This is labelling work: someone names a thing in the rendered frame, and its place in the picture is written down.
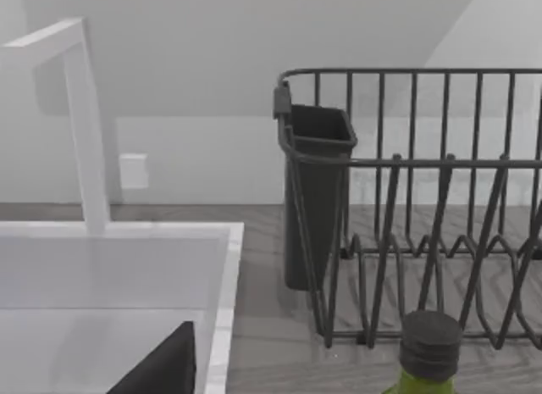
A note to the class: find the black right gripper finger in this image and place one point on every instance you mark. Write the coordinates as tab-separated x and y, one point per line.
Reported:
169	362

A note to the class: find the white sink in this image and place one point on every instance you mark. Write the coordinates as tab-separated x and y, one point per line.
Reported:
118	301

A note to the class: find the dark grey cutlery holder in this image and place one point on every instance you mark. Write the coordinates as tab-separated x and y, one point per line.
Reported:
311	199

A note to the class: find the tall white tap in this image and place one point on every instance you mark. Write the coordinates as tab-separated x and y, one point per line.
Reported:
82	127

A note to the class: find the green bottle with grey cap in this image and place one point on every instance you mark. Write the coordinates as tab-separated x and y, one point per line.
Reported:
429	351

